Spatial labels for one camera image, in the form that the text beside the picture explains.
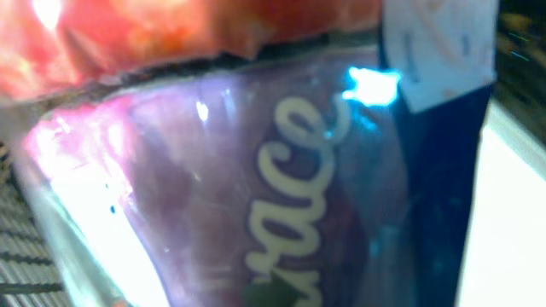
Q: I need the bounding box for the multicolour tissue pack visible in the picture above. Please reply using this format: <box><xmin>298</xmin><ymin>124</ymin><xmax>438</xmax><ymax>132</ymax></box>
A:
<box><xmin>1</xmin><ymin>0</ymin><xmax>499</xmax><ymax>307</ymax></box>

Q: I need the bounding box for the grey plastic basket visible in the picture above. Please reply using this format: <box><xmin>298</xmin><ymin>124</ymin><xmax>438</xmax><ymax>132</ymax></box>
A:
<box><xmin>1</xmin><ymin>144</ymin><xmax>72</xmax><ymax>307</ymax></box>

